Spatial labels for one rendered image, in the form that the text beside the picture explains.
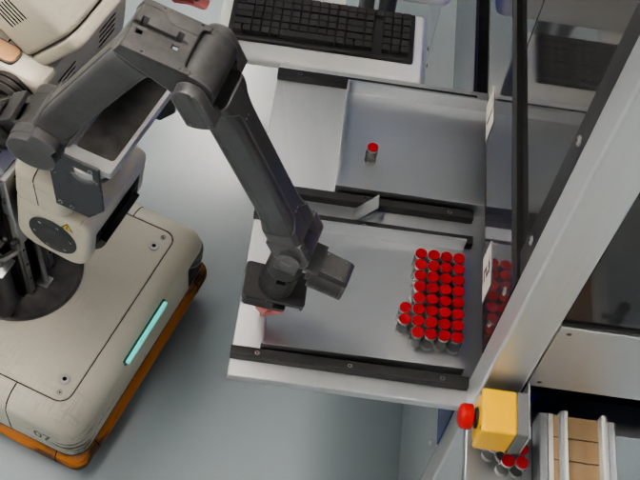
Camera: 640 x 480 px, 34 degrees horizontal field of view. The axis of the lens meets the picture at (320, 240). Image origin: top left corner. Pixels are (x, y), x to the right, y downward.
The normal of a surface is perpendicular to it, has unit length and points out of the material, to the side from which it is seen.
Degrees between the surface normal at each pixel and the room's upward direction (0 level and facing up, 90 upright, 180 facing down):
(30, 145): 97
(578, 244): 90
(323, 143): 0
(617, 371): 90
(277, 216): 93
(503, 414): 0
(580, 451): 0
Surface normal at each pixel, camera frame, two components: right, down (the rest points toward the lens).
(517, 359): -0.11, 0.83
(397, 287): 0.10, -0.54
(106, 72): -0.38, 0.80
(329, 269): 0.29, -0.36
